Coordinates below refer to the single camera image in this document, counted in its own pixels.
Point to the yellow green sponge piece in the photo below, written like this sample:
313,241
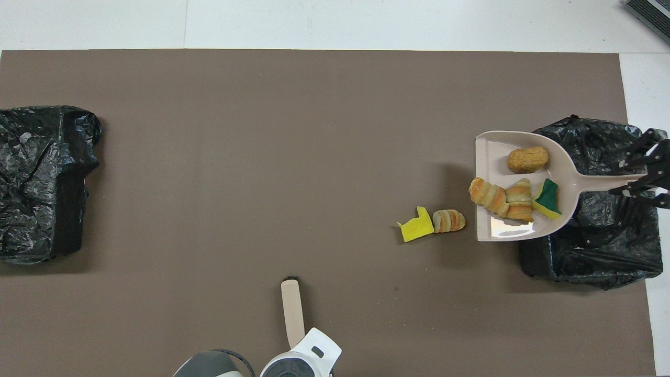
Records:
547,196

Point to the brown peanut-shaped bread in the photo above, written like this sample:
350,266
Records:
527,159

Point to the orange striped bread piece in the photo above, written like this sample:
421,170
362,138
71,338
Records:
519,201
449,220
488,196

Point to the beige plastic dustpan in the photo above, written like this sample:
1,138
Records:
492,152

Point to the beige hand brush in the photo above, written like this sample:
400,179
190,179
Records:
292,309

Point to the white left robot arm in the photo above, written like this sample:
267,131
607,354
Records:
314,356

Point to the black bag-lined trash bin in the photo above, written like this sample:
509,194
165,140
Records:
31,136
602,256

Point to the grey ribbed device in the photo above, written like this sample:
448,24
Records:
651,13

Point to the notched yellow sponge piece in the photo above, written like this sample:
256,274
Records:
417,229

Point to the brown table mat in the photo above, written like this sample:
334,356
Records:
209,209

